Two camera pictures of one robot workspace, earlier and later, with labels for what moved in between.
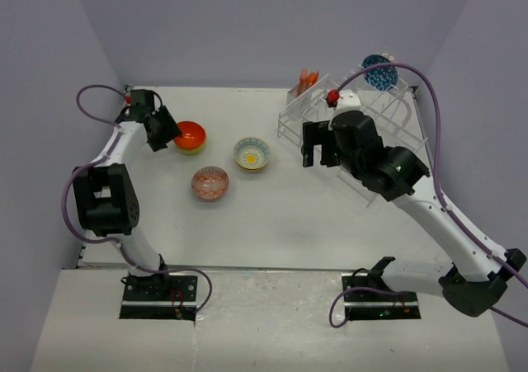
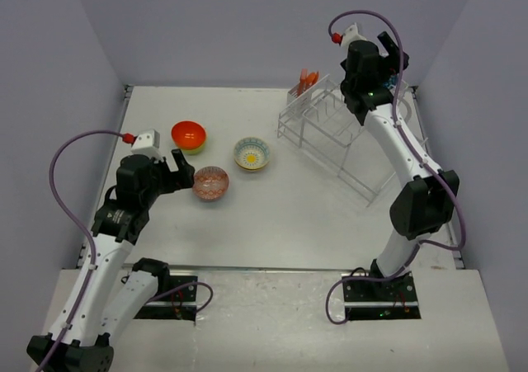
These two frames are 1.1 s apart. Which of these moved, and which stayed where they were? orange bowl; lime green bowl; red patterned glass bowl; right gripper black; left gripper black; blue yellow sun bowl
Moved: right gripper black; left gripper black
Stayed: blue yellow sun bowl; orange bowl; lime green bowl; red patterned glass bowl
